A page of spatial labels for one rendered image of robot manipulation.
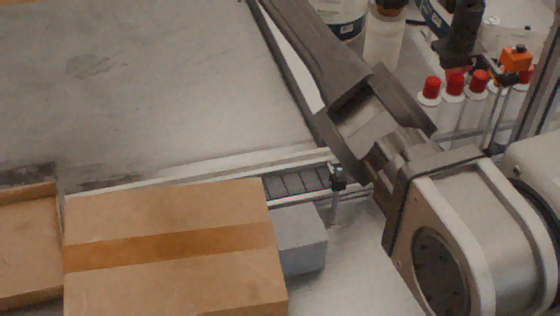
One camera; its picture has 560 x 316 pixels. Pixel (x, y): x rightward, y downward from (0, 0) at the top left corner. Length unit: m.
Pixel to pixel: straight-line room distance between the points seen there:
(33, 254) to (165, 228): 0.44
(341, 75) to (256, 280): 0.36
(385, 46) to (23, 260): 0.89
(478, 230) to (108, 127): 1.19
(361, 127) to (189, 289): 0.39
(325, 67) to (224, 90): 0.98
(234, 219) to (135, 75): 0.80
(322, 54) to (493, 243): 0.31
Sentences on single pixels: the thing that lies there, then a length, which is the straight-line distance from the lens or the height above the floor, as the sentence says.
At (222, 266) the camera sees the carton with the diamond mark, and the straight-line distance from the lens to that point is 1.02.
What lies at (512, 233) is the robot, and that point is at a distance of 0.61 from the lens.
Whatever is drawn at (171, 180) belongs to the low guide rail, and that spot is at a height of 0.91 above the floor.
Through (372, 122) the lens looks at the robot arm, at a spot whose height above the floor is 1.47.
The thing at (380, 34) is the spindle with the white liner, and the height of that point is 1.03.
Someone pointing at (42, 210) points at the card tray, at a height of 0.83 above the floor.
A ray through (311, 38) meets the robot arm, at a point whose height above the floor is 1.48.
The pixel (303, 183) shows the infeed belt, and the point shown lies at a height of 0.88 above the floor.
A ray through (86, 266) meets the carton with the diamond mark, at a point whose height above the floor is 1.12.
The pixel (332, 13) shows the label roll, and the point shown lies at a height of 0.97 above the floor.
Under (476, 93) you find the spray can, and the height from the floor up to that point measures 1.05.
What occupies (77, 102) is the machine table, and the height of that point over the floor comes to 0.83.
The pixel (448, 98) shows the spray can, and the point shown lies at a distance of 1.46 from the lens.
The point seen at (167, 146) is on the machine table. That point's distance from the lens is 1.61.
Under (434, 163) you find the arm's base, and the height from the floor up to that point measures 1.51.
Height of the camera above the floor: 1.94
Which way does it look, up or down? 47 degrees down
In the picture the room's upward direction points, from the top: 7 degrees clockwise
